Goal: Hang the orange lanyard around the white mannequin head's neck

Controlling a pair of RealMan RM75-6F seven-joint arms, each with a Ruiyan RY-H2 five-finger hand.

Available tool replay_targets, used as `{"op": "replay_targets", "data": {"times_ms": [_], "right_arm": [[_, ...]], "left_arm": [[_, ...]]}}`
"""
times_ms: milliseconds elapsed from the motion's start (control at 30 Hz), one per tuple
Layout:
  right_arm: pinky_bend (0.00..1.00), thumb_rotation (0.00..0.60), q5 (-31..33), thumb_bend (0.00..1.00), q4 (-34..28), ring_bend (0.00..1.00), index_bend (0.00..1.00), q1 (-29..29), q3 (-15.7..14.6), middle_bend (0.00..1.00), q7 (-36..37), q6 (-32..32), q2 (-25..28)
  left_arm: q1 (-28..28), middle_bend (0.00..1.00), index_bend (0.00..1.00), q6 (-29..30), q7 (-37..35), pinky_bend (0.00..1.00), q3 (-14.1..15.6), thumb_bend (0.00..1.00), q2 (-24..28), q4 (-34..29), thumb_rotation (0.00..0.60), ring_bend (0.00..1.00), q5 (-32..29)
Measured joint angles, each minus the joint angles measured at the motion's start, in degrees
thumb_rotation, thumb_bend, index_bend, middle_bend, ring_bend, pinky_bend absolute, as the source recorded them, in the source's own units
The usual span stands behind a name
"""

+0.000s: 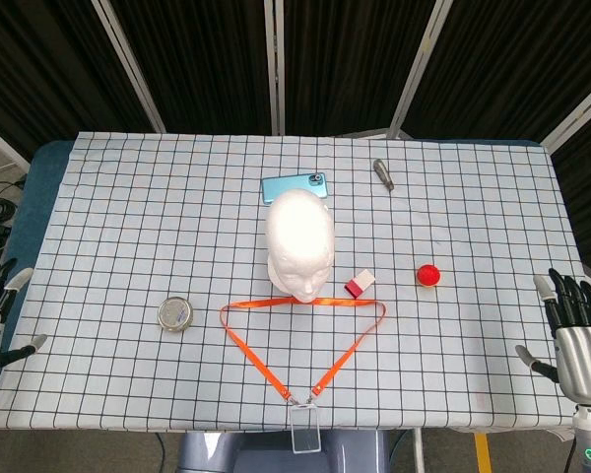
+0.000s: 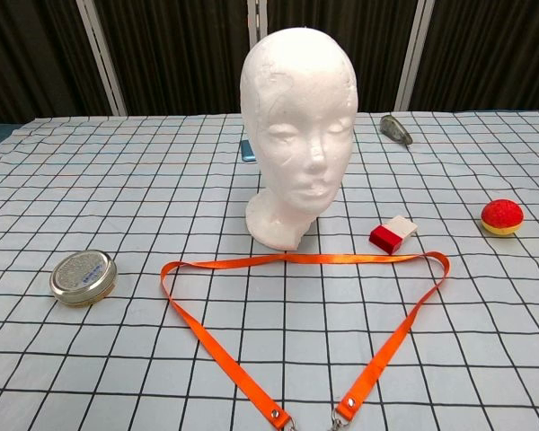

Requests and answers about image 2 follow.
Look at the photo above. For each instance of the white foam mannequin head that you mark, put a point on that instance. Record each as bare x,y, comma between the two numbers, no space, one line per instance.
296,112

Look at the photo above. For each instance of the blue smartphone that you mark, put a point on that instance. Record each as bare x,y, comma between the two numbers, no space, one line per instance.
247,152

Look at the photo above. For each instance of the red and white block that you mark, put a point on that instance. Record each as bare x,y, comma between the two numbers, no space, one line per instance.
386,238

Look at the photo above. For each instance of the grey metal tool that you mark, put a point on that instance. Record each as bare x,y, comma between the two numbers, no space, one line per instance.
393,128

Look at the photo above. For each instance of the black folding screen panel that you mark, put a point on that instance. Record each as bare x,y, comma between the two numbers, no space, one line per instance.
184,54
498,54
27,54
377,45

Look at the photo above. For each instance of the round metal tin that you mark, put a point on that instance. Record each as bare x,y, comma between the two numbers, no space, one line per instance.
82,276

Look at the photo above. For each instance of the checked white tablecloth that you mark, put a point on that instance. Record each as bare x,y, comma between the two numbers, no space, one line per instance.
117,359

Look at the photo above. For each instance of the red and yellow ball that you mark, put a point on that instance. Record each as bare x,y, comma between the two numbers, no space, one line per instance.
501,213

